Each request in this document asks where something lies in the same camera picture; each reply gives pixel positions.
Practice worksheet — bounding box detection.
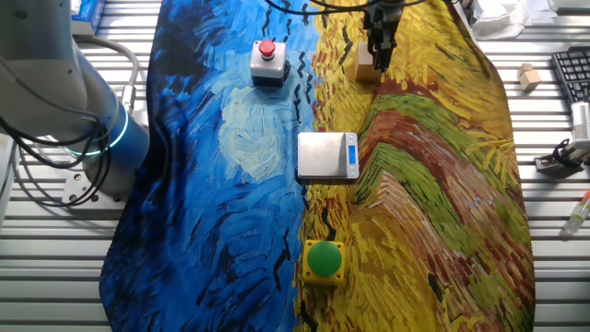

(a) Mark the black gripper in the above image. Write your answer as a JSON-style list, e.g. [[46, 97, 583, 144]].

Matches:
[[361, 1, 402, 75]]

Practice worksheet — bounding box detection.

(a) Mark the pale wooden block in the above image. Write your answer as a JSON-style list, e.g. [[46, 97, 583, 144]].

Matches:
[[353, 41, 384, 84]]

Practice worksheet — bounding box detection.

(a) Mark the silver digital scale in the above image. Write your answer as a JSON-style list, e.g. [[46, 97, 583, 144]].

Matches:
[[296, 131, 360, 181]]

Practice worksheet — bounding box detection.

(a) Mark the red button grey box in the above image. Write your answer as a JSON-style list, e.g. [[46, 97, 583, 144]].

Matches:
[[249, 39, 290, 89]]

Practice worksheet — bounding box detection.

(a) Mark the white crumpled paper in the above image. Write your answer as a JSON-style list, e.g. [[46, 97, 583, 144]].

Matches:
[[470, 0, 552, 42]]

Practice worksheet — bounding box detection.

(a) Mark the pale wooden cube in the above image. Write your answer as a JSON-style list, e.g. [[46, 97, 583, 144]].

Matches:
[[519, 69, 543, 92]]

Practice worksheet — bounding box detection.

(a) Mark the black keyboard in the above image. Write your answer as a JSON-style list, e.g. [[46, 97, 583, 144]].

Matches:
[[551, 45, 590, 106]]

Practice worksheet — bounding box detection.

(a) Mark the grey flat device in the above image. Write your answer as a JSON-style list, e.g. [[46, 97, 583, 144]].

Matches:
[[547, 0, 590, 14]]

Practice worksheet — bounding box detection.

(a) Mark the black clamp tool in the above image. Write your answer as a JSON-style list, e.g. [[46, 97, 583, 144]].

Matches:
[[534, 137, 590, 175]]

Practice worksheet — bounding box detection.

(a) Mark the green button yellow box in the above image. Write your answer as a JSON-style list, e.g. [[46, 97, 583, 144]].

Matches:
[[301, 238, 347, 286]]

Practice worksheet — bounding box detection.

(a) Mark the painted blue yellow mat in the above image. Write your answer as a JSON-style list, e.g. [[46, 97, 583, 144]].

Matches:
[[99, 0, 537, 332]]

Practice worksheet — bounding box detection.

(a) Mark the plastic tube green label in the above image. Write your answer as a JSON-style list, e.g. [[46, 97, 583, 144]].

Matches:
[[564, 191, 590, 236]]

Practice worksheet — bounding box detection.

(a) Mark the blue tissue box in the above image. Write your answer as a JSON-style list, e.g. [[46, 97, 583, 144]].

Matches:
[[71, 0, 108, 37]]

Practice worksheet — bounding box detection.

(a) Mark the white plastic box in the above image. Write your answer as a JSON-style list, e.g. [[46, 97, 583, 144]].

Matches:
[[0, 133, 19, 222]]

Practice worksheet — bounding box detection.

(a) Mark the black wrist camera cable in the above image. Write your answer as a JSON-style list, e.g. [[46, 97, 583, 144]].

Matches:
[[264, 0, 429, 16]]

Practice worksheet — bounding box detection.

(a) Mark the silver ribbed camera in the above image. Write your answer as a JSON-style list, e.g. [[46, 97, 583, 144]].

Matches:
[[571, 101, 590, 143]]

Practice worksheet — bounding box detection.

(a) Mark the grey robot hose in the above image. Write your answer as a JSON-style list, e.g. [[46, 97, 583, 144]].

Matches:
[[73, 35, 141, 116]]

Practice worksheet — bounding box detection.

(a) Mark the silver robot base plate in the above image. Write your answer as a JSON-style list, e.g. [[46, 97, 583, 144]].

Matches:
[[62, 159, 130, 211]]

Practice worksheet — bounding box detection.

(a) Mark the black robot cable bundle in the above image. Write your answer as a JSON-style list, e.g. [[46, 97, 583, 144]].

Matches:
[[0, 108, 114, 208]]

